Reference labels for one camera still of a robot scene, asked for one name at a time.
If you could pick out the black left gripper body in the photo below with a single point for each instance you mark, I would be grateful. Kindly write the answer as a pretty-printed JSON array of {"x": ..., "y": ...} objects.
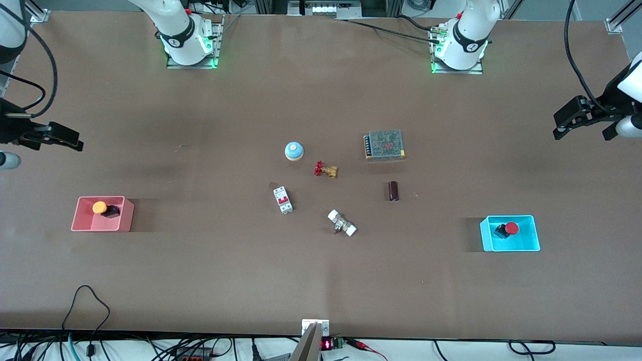
[{"x": 606, "y": 104}]

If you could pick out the red clip lead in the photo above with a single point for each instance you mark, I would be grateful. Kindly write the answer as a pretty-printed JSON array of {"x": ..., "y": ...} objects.
[{"x": 361, "y": 345}]

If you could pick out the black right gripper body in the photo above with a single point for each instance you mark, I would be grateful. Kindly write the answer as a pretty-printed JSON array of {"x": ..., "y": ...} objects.
[{"x": 11, "y": 131}]

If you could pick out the aluminium corner profile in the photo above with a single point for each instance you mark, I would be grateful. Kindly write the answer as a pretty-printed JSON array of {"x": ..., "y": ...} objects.
[
  {"x": 622, "y": 17},
  {"x": 39, "y": 12}
]

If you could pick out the silver equipment frame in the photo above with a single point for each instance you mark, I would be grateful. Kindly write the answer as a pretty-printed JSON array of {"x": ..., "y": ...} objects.
[{"x": 323, "y": 7}]

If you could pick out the blue dome call bell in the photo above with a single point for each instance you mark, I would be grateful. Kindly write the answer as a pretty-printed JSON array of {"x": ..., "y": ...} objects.
[{"x": 294, "y": 150}]

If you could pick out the dark brown cylinder capacitor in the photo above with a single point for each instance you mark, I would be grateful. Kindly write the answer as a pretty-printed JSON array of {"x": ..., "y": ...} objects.
[{"x": 393, "y": 191}]

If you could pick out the pink plastic box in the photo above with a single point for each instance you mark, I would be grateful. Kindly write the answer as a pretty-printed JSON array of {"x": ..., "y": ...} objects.
[{"x": 83, "y": 223}]

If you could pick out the cyan plastic box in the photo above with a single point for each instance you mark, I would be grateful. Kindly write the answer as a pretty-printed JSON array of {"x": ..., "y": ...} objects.
[{"x": 511, "y": 244}]

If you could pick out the white red circuit breaker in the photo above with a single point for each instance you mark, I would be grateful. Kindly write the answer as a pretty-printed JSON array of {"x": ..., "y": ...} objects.
[{"x": 283, "y": 199}]

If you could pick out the black power strip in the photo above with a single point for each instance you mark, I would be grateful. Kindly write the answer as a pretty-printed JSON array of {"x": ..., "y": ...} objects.
[{"x": 195, "y": 356}]

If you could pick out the grey camera pole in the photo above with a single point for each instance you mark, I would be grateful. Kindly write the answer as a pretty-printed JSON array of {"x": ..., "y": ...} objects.
[{"x": 308, "y": 348}]

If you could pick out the red digit display module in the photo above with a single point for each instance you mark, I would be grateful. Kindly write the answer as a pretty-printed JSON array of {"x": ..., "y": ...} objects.
[{"x": 326, "y": 344}]

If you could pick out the yellow push button black base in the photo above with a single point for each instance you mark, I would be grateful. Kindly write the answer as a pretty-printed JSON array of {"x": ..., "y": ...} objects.
[{"x": 100, "y": 207}]

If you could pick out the metal fitting white caps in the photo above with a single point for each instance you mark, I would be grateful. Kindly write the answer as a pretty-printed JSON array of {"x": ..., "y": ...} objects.
[{"x": 342, "y": 223}]

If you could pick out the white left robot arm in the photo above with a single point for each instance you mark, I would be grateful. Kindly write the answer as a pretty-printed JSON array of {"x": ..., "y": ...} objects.
[{"x": 464, "y": 30}]

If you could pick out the red push button black base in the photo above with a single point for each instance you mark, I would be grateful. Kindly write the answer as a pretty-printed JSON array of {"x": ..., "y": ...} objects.
[{"x": 511, "y": 228}]

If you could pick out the metal mesh power supply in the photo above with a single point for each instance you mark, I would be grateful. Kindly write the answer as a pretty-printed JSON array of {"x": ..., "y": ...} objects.
[{"x": 385, "y": 144}]

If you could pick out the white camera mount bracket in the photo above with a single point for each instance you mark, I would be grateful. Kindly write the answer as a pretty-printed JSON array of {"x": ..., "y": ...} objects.
[{"x": 307, "y": 326}]

